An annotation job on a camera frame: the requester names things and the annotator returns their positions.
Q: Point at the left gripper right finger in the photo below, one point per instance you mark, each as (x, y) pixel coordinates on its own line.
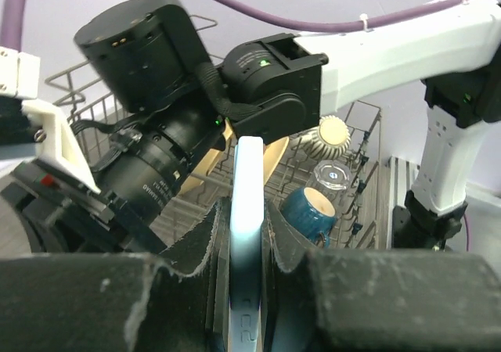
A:
(318, 299)

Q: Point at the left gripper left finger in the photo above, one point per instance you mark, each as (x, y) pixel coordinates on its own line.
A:
(176, 301)

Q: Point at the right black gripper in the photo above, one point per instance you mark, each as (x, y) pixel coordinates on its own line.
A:
(145, 167)

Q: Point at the phone with light blue case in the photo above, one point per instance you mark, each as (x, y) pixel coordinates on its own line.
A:
(246, 218)

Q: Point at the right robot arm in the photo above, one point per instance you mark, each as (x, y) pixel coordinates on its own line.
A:
(151, 57)

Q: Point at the beige plate rear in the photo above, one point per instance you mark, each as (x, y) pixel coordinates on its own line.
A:
(207, 164)

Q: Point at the beige plate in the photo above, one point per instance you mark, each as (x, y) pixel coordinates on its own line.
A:
(207, 164)
(272, 155)

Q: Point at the blue mug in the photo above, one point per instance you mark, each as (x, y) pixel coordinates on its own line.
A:
(310, 213)

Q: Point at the clear glass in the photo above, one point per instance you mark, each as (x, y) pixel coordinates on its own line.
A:
(330, 178)

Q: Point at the beige plate front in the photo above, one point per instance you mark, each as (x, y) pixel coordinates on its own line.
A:
(272, 155)

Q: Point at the white ribbed cup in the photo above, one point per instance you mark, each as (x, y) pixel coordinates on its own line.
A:
(328, 141)

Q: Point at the metal wire dish rack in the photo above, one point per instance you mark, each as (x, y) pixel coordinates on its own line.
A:
(350, 184)

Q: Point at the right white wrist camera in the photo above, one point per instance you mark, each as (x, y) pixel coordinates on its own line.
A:
(26, 119)

